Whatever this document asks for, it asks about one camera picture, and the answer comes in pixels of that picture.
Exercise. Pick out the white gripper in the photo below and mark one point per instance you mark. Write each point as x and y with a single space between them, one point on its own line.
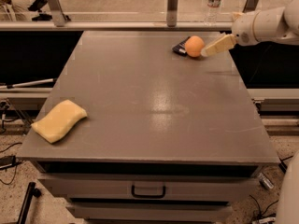
244 28

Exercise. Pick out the orange fruit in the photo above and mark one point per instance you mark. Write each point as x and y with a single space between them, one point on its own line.
194 46

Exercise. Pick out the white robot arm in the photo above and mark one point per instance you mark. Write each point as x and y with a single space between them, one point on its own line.
279 25

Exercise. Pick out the clear plastic water bottle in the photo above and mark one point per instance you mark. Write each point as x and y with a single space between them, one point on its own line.
212 12

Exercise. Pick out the grey drawer cabinet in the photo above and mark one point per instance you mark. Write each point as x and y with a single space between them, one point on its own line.
154 119

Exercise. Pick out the small metal can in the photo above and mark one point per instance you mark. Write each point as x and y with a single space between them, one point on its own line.
265 181

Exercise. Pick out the grey metal rod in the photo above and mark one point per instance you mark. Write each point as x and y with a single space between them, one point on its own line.
27 84

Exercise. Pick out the white power strip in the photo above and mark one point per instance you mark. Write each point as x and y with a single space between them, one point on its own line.
266 220

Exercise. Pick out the yellow sponge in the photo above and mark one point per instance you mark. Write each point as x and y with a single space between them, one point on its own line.
59 121

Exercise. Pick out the seated person in background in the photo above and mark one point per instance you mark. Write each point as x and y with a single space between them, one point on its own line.
22 9

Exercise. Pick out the black stand leg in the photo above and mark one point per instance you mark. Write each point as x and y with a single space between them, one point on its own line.
31 192

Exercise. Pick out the black power adapter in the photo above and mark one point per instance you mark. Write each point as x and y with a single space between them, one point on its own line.
7 162

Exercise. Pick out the middle metal railing post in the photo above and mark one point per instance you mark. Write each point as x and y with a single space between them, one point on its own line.
171 13

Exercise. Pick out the left metal railing post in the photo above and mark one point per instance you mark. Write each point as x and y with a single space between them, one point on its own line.
56 12

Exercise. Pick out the black drawer handle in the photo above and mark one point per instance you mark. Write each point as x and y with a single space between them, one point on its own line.
148 192

